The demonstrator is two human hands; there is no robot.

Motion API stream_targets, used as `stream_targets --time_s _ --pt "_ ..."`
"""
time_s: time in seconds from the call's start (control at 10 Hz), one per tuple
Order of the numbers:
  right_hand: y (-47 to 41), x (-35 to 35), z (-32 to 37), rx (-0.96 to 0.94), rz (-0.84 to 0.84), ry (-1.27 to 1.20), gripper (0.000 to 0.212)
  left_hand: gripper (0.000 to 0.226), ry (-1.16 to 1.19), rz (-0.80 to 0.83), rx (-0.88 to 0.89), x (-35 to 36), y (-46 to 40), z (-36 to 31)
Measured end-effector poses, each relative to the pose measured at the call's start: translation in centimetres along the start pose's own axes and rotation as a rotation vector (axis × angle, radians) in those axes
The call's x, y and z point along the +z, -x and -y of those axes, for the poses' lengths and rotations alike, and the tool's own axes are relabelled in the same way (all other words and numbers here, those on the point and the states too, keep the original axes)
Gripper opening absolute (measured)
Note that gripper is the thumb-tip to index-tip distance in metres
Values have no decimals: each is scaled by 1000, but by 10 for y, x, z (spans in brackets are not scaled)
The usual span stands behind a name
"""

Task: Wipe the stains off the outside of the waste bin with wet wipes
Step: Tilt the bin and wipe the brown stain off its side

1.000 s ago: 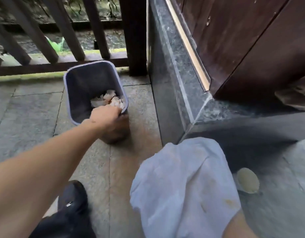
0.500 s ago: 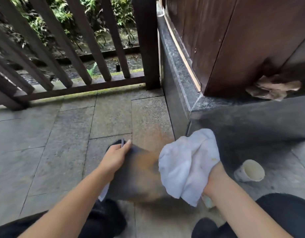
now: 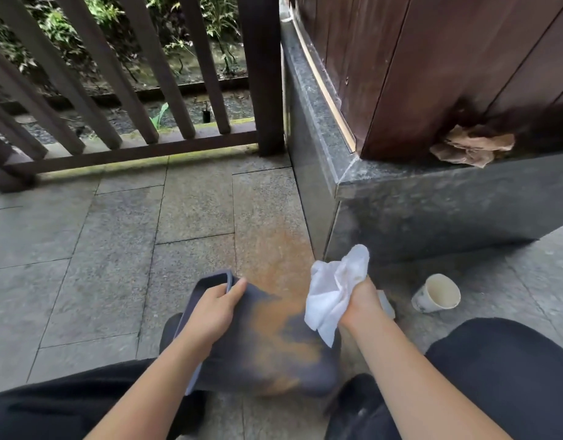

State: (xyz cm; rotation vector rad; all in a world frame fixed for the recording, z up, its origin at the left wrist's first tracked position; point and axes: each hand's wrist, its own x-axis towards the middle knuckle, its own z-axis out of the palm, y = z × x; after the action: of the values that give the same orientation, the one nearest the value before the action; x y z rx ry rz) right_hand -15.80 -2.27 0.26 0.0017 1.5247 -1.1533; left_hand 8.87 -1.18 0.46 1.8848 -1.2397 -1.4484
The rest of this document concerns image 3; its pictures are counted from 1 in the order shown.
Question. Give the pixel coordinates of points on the person's left hand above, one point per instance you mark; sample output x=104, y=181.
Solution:
x=208, y=316

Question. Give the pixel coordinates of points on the person's right hand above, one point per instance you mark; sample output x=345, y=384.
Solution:
x=364, y=307

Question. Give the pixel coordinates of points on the white wet wipes packet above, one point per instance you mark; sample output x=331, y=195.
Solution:
x=386, y=307

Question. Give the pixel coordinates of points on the brown wipe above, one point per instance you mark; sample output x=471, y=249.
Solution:
x=329, y=293

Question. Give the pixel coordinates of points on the dark blue plastic bin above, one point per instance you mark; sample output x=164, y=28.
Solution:
x=263, y=343

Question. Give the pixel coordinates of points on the person's left forearm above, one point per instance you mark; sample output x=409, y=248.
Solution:
x=148, y=398

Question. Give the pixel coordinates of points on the person's right forearm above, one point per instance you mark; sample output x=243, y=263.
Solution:
x=409, y=389

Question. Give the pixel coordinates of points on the person's black left shoe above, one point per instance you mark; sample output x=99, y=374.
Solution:
x=169, y=334

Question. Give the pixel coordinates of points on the person's black shoe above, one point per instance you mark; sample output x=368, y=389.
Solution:
x=169, y=334
x=354, y=403

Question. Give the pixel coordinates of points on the person's black right shoe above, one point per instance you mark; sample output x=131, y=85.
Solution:
x=354, y=403

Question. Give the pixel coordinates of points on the person's black trousers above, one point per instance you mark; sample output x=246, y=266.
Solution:
x=492, y=371

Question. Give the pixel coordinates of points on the white paper cup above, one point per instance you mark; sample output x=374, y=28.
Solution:
x=435, y=295

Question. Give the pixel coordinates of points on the grey granite plinth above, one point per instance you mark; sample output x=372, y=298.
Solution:
x=446, y=210

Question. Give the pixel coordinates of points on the crumpled brown paper bag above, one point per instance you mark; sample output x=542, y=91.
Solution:
x=474, y=146

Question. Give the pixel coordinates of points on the small black garden spike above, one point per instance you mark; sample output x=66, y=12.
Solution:
x=206, y=115

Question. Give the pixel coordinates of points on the brass trim strip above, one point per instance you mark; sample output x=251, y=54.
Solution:
x=326, y=87

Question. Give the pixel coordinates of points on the dark wooden railing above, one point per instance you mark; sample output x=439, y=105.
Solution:
x=263, y=87

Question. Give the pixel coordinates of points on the brown wooden pillar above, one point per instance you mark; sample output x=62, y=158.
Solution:
x=446, y=64

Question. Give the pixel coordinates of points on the green plants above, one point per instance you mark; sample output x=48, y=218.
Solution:
x=102, y=9

